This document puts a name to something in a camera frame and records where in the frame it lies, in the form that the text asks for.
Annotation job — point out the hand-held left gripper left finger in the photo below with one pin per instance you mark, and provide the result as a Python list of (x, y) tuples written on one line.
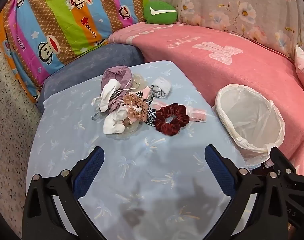
[(92, 170)]

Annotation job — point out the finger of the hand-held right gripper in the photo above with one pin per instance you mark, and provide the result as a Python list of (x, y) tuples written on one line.
[(283, 161)]

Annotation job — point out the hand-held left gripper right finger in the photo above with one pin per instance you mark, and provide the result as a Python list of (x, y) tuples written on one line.
[(217, 170)]

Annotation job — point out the white lined trash bin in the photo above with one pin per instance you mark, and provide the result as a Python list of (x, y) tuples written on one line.
[(252, 120)]

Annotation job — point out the sheer beige beaded cloth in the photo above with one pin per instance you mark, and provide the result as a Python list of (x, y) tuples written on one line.
[(139, 80)]

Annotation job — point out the light blue palm print cloth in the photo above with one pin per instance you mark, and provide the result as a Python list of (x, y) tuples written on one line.
[(142, 160)]

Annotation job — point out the pink cloth piece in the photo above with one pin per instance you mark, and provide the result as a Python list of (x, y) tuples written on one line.
[(197, 115)]

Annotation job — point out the dark red velvet scrunchie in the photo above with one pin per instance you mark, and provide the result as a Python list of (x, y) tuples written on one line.
[(162, 120)]

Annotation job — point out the beige pink scrunchie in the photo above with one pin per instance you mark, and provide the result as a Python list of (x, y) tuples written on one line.
[(135, 105)]

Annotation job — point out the leopard print scrunchie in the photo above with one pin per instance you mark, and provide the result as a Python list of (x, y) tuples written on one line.
[(150, 116)]

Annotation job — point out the white socks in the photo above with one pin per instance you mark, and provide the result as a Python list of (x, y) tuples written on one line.
[(128, 84)]

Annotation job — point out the small pink cloth strip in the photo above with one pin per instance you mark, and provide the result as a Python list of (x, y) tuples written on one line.
[(146, 91)]

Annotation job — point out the grey rolled sock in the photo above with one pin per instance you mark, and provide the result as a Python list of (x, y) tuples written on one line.
[(162, 87)]

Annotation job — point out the purple crumpled cloth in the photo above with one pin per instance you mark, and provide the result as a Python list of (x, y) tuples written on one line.
[(117, 73)]

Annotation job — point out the pink blanket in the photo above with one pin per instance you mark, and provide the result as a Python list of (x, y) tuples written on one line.
[(204, 62)]

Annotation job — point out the blue grey cushion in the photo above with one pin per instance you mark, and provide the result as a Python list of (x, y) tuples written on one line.
[(92, 60)]

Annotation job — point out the colourful monkey-print pillow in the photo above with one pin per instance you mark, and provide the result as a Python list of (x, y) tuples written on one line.
[(54, 17)]

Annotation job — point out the floral beige blanket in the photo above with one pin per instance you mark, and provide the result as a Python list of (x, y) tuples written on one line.
[(229, 2)]

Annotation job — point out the green cushion with white mark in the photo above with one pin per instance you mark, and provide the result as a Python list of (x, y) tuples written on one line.
[(158, 12)]

